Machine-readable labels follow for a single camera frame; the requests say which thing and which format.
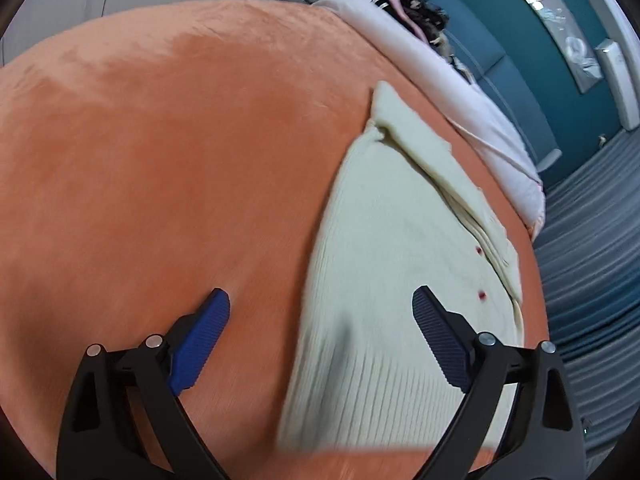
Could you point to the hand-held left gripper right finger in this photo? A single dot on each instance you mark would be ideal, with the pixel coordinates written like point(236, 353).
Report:
point(442, 340)

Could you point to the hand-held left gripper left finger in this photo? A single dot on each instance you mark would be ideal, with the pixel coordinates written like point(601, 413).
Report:
point(197, 342)

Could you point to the cream knit sweater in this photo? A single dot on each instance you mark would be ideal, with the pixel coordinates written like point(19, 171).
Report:
point(400, 280)

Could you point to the pile of dark clothes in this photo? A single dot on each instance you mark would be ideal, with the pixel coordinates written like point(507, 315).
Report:
point(415, 10)

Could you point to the grey striped rug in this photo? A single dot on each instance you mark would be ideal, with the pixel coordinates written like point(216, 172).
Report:
point(590, 260)

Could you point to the orange plush blanket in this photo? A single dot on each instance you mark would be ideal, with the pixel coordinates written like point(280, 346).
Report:
point(165, 170)

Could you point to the teal padded headboard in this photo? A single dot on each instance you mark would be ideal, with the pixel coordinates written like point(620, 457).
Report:
point(505, 50)

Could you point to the silver framed wall picture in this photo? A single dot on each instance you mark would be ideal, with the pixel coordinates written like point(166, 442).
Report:
point(555, 15)

